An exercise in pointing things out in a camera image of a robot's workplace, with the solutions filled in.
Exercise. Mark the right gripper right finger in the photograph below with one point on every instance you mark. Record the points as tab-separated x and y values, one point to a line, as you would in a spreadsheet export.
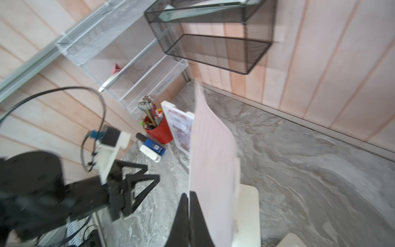
198	231

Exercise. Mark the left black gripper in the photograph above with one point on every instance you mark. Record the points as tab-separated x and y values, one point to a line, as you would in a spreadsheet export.
35	199

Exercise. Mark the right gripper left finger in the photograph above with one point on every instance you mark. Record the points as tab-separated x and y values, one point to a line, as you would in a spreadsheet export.
179	234

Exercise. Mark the blue white stapler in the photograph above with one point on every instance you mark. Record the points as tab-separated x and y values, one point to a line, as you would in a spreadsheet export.
150	148

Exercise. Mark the red pencil cup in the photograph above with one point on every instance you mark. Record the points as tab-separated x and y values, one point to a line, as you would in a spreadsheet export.
155	123

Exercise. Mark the white plastic tray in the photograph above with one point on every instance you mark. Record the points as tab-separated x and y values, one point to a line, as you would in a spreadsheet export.
291	240

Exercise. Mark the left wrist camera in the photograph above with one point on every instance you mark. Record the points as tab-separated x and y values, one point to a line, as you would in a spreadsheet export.
108	143

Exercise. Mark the white wire wall shelf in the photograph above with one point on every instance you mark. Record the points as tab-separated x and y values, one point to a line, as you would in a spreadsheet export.
117	32

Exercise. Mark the black mesh wall basket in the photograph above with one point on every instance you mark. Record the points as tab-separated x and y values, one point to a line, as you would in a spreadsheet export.
229	35

